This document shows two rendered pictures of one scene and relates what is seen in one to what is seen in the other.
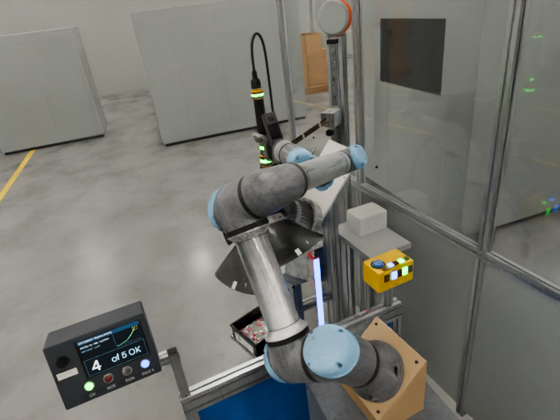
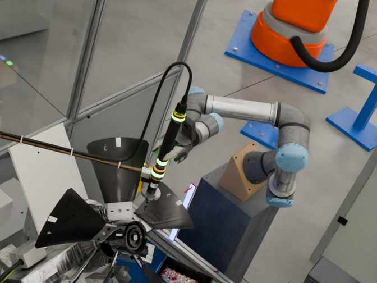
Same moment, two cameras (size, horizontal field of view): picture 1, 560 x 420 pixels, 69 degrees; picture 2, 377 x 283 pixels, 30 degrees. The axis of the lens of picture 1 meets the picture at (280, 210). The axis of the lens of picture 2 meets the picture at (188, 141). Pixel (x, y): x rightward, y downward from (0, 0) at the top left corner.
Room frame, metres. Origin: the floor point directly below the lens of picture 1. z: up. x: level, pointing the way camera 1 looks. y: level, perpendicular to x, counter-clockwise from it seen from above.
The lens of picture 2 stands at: (2.74, 1.41, 2.98)
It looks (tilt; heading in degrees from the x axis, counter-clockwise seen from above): 36 degrees down; 226
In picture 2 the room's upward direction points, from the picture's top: 21 degrees clockwise
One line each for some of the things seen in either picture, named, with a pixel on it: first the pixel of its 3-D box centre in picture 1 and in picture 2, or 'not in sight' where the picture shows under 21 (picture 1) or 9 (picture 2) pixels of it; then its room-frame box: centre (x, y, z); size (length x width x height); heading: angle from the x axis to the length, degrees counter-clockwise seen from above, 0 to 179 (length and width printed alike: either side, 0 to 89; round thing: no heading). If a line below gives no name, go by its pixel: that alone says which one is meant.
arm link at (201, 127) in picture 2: (286, 152); (196, 133); (1.30, -0.05, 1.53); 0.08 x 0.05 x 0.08; 112
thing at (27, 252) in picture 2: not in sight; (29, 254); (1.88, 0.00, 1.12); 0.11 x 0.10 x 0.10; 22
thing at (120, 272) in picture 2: not in sight; (115, 276); (1.51, 0.04, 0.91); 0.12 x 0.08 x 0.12; 112
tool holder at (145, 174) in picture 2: not in sight; (151, 182); (1.49, 0.02, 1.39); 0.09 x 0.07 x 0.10; 147
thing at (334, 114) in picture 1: (332, 117); not in sight; (2.00, -0.31, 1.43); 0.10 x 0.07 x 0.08; 147
